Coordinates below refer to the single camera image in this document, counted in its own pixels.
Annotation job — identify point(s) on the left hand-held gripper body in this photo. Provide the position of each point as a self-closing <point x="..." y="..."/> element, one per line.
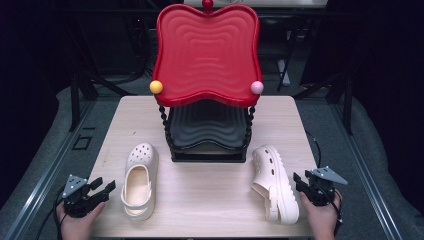
<point x="78" y="200"/>

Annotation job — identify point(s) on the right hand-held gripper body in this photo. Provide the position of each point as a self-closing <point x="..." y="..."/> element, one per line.
<point x="321" y="191"/>

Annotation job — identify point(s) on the cream foam clog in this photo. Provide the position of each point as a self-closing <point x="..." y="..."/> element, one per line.
<point x="283" y="186"/>
<point x="143" y="155"/>

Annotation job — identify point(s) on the red and black shoe rack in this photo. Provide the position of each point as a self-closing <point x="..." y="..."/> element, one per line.
<point x="206" y="50"/>

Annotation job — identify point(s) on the person's left hand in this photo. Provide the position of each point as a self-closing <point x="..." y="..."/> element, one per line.
<point x="76" y="228"/>

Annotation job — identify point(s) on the person's right hand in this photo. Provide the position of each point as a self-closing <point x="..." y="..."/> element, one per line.
<point x="321" y="220"/>

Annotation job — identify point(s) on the black metal stand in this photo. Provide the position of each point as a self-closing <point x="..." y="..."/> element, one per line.
<point x="75" y="106"/>
<point x="348" y="106"/>

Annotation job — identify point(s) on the aluminium floor rail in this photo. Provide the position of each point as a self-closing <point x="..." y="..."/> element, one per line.
<point x="50" y="173"/>
<point x="366" y="173"/>

